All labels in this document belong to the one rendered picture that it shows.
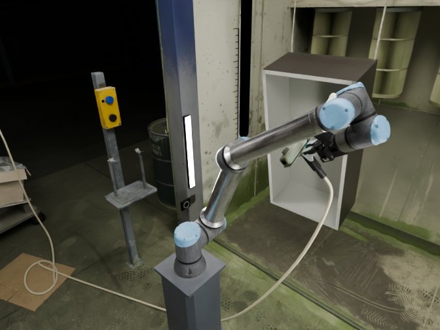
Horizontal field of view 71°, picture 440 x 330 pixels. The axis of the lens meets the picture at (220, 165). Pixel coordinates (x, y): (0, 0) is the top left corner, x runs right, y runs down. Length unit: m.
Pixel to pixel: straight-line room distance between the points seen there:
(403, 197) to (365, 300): 1.08
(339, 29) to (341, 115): 2.30
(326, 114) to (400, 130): 2.46
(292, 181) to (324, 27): 1.44
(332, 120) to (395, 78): 2.14
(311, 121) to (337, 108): 0.10
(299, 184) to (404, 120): 1.20
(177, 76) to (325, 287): 1.95
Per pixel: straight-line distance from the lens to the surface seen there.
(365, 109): 1.13
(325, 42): 3.24
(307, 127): 1.05
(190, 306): 1.91
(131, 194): 2.32
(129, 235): 2.70
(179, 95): 2.29
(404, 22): 3.04
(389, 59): 3.05
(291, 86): 2.46
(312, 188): 2.89
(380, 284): 2.87
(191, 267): 1.82
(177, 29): 2.24
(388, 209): 3.31
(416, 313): 2.79
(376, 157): 3.39
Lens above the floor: 2.01
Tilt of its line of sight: 28 degrees down
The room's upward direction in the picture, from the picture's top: 1 degrees counter-clockwise
